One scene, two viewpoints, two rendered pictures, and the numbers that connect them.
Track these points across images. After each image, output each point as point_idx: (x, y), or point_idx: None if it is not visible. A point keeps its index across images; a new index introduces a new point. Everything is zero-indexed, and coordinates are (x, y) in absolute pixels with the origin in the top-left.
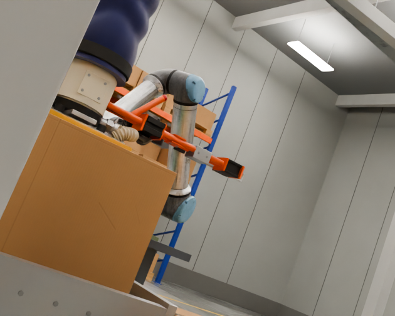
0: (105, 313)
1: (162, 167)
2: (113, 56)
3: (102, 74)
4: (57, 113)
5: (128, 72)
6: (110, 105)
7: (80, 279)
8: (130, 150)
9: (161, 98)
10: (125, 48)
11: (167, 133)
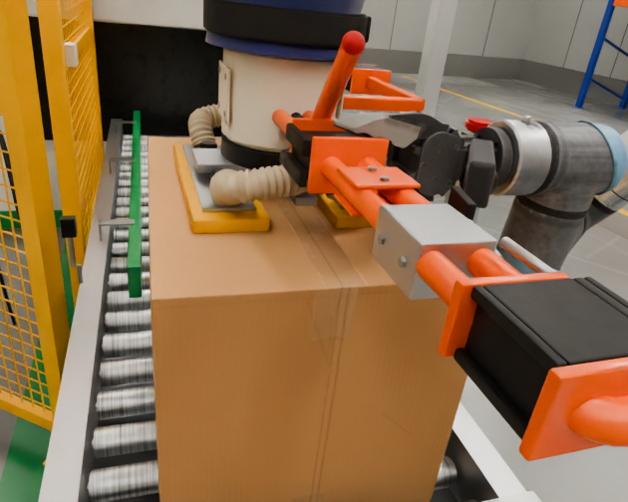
0: None
1: (150, 273)
2: (205, 9)
3: (225, 57)
4: (176, 161)
5: (245, 24)
6: (273, 117)
7: (61, 434)
8: (191, 225)
9: (338, 51)
10: None
11: (327, 169)
